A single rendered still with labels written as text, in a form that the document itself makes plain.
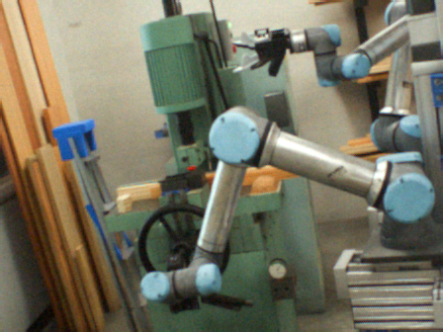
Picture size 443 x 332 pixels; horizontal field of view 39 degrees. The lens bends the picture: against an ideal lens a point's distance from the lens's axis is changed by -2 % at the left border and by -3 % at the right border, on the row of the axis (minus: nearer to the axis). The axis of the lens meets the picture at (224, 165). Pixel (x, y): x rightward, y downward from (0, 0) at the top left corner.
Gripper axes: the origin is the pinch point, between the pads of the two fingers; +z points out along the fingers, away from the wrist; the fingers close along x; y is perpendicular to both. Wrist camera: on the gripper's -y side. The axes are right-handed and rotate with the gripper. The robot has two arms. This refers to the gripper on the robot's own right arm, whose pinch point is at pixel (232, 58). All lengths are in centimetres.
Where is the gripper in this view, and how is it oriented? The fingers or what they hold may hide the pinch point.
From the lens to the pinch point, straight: 212.2
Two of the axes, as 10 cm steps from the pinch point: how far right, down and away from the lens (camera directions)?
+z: -9.7, 1.5, 1.8
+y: -2.3, -6.6, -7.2
